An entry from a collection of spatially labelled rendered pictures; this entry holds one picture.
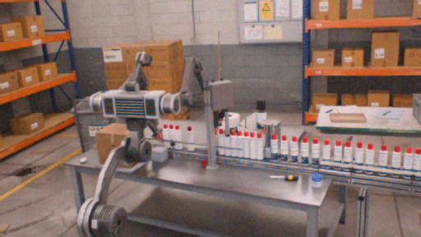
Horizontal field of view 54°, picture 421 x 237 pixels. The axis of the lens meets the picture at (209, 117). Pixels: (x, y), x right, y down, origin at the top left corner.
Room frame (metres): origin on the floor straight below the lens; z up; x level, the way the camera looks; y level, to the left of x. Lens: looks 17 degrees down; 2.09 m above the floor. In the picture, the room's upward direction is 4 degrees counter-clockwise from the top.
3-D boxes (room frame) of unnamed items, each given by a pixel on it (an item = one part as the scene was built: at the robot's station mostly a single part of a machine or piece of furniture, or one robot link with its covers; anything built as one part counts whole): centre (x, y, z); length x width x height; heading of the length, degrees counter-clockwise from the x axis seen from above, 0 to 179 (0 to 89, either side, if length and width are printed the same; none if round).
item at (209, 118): (2.93, 0.00, 1.16); 0.04 x 0.04 x 0.67; 63
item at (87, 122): (5.38, 1.44, 0.48); 0.89 x 0.63 x 0.96; 0
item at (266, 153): (2.97, -0.44, 1.01); 0.14 x 0.13 x 0.26; 63
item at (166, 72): (6.87, 1.00, 0.70); 1.20 x 0.82 x 1.39; 77
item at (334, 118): (3.98, -1.38, 0.82); 0.34 x 0.24 x 0.03; 77
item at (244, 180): (3.31, 0.00, 0.82); 2.10 x 1.31 x 0.02; 63
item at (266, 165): (3.08, -0.02, 0.85); 1.65 x 0.11 x 0.05; 63
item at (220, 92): (2.95, -0.08, 1.38); 0.17 x 0.10 x 0.19; 118
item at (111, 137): (3.12, 0.71, 0.99); 0.30 x 0.24 x 0.27; 67
